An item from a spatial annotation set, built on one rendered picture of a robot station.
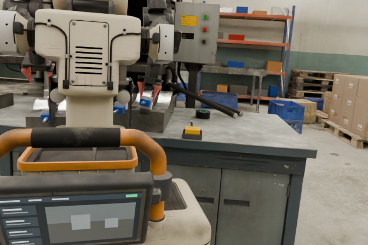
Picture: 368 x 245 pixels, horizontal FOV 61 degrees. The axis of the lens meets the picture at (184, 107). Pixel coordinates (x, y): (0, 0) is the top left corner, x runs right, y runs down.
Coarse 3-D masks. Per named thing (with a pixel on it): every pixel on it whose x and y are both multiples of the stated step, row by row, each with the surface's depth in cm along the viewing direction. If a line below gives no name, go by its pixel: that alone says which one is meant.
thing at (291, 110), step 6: (270, 102) 519; (276, 102) 526; (282, 102) 526; (288, 102) 526; (294, 102) 513; (270, 108) 517; (276, 108) 485; (282, 108) 468; (288, 108) 469; (294, 108) 469; (300, 108) 469; (276, 114) 483; (282, 114) 471; (288, 114) 471; (294, 114) 471; (300, 114) 471
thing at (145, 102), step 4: (144, 96) 132; (140, 100) 128; (144, 100) 128; (148, 100) 128; (140, 104) 128; (144, 104) 128; (148, 104) 128; (152, 104) 135; (144, 108) 132; (148, 108) 132
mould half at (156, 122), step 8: (160, 96) 158; (168, 96) 158; (136, 104) 148; (160, 104) 152; (168, 104) 152; (136, 112) 132; (152, 112) 131; (160, 112) 131; (168, 112) 149; (120, 120) 133; (136, 120) 132; (144, 120) 132; (152, 120) 132; (160, 120) 132; (168, 120) 152; (128, 128) 133; (136, 128) 133; (144, 128) 133; (152, 128) 133; (160, 128) 132
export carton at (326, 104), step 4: (328, 92) 596; (324, 96) 613; (328, 96) 593; (324, 100) 609; (328, 100) 589; (324, 104) 606; (328, 104) 586; (324, 108) 604; (328, 108) 585; (324, 112) 606; (328, 112) 586
